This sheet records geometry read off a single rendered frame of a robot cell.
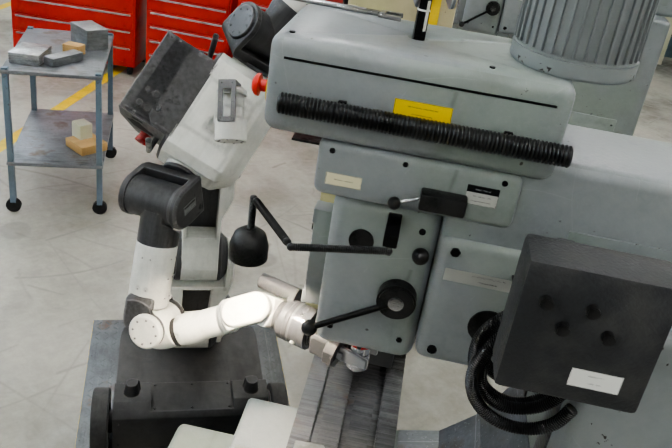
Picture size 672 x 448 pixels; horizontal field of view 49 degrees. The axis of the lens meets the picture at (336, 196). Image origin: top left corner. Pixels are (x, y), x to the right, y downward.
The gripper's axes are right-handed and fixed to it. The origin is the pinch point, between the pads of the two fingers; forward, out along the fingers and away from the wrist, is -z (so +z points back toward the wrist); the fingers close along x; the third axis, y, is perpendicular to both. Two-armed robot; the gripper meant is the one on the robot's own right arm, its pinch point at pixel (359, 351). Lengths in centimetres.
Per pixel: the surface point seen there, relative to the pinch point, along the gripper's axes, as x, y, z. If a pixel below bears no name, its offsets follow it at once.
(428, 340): -7.5, -15.3, -15.0
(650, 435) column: -6, -15, -54
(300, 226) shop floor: 232, 126, 133
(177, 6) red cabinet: 369, 62, 341
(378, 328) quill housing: -8.5, -14.0, -5.7
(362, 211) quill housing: -10.6, -37.0, 0.8
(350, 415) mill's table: 10.2, 26.9, 2.4
